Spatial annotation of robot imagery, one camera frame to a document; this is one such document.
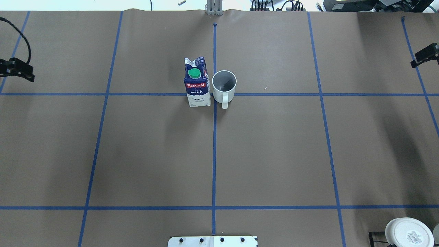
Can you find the white mug on rack far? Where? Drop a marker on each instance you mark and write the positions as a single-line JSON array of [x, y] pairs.
[[408, 232]]

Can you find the white camera pole base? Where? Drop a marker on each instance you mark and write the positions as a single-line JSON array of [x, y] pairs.
[[213, 241]]

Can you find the black power strip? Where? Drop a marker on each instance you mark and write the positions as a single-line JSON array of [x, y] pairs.
[[277, 5]]

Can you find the white grey-lined mug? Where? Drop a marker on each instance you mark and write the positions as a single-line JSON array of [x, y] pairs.
[[224, 85]]

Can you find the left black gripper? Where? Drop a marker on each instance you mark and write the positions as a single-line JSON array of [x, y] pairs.
[[18, 69]]

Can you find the blue white milk carton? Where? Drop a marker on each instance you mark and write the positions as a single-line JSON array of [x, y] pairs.
[[197, 82]]

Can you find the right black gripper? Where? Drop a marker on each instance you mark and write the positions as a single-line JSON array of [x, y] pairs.
[[426, 55]]

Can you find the black wire mug rack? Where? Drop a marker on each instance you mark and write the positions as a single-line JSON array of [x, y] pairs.
[[378, 239]]

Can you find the aluminium frame post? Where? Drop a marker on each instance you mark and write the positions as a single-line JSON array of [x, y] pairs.
[[214, 7]]

